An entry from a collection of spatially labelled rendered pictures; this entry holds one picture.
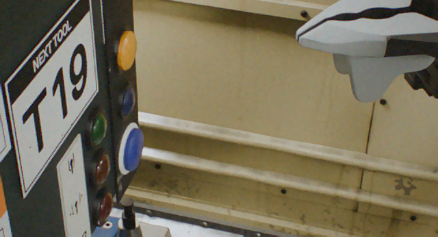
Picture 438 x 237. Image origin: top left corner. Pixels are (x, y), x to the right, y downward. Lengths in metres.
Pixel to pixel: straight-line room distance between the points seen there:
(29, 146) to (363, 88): 0.24
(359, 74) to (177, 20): 0.83
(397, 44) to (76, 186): 0.22
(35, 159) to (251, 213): 1.17
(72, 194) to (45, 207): 0.03
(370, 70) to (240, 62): 0.82
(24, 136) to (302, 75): 0.98
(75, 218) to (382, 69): 0.22
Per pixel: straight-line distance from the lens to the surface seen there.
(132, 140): 0.55
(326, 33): 0.53
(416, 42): 0.53
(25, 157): 0.41
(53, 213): 0.46
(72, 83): 0.45
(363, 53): 0.53
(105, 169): 0.51
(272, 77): 1.37
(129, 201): 0.98
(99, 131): 0.49
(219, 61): 1.37
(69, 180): 0.47
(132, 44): 0.51
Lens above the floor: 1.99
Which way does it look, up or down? 37 degrees down
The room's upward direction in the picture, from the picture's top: 1 degrees clockwise
